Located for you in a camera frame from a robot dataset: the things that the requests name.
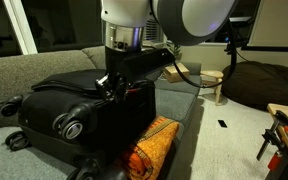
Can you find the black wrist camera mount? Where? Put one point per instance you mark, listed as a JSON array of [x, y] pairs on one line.
[[147, 61]]

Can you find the black camera on stand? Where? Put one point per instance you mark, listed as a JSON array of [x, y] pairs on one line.
[[244, 21]]

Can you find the black wheeled suitcase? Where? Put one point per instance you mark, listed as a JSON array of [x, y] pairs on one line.
[[50, 106]]

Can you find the dark bean bag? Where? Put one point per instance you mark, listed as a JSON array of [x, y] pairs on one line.
[[267, 83]]

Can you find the cream floor rug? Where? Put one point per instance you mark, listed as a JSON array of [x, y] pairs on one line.
[[224, 150]]

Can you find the black phone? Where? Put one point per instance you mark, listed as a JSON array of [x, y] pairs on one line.
[[222, 123]]

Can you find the brown cardboard box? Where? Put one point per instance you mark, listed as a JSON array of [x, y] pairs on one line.
[[177, 73]]

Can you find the green potted plant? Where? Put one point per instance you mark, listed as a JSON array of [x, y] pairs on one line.
[[175, 51]]

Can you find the white window blinds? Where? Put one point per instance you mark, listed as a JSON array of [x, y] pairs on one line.
[[154, 33]]

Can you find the white window post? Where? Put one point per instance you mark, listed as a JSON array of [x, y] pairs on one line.
[[20, 30]]

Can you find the orange zip pull tab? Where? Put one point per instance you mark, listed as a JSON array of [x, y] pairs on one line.
[[134, 90]]

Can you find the small wooden stool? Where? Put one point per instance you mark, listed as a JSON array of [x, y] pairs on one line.
[[212, 74]]

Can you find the black bar clamp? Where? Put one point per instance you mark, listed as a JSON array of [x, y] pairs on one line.
[[267, 136]]

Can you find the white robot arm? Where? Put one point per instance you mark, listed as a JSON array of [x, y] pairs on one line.
[[127, 13]]

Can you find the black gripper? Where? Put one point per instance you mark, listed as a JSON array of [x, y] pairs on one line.
[[114, 61]]

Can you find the grey fabric sofa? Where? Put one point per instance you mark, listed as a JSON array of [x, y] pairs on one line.
[[17, 70]]

